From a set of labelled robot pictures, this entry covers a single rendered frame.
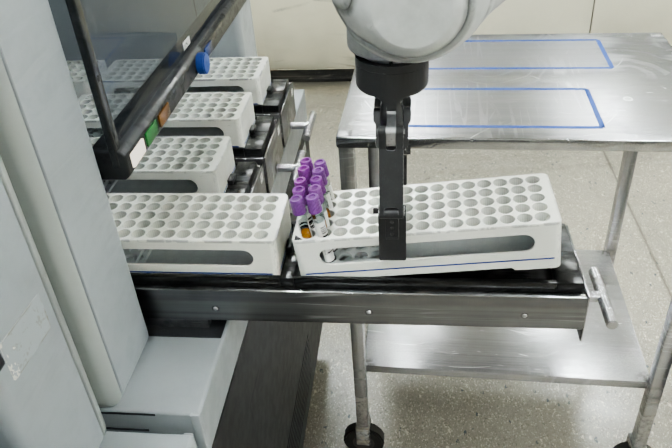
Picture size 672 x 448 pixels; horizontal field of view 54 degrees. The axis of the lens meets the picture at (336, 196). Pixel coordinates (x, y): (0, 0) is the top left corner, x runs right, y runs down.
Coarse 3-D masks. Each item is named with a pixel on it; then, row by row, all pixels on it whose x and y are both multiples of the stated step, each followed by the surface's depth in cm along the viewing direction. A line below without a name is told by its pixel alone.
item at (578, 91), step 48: (480, 48) 132; (528, 48) 130; (576, 48) 129; (624, 48) 127; (432, 96) 115; (480, 96) 114; (528, 96) 113; (576, 96) 112; (624, 96) 111; (336, 144) 106; (432, 144) 103; (480, 144) 102; (528, 144) 101; (576, 144) 100; (624, 144) 99; (624, 192) 152; (384, 336) 142; (432, 336) 142; (480, 336) 141; (528, 336) 140; (576, 336) 139; (624, 336) 138; (624, 384) 129
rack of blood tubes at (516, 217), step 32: (352, 192) 82; (416, 192) 80; (448, 192) 79; (480, 192) 78; (512, 192) 77; (544, 192) 76; (352, 224) 78; (416, 224) 75; (448, 224) 74; (480, 224) 73; (512, 224) 72; (544, 224) 71; (320, 256) 79; (352, 256) 78; (416, 256) 79; (448, 256) 75; (480, 256) 74; (512, 256) 74; (544, 256) 73
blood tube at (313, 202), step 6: (306, 198) 73; (312, 198) 73; (318, 198) 73; (312, 204) 73; (318, 204) 73; (312, 210) 73; (318, 210) 73; (312, 216) 74; (318, 216) 74; (318, 222) 74; (324, 222) 75; (318, 228) 75; (324, 228) 75; (318, 234) 75; (324, 234) 75; (324, 252) 77; (330, 252) 77; (324, 258) 77; (330, 258) 77
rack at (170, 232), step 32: (128, 224) 81; (160, 224) 81; (192, 224) 81; (224, 224) 80; (256, 224) 79; (288, 224) 84; (128, 256) 82; (160, 256) 84; (192, 256) 84; (224, 256) 83; (256, 256) 77
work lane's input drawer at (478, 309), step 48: (288, 240) 82; (144, 288) 80; (192, 288) 79; (240, 288) 79; (288, 288) 78; (336, 288) 78; (384, 288) 77; (432, 288) 76; (480, 288) 76; (528, 288) 75; (576, 288) 74
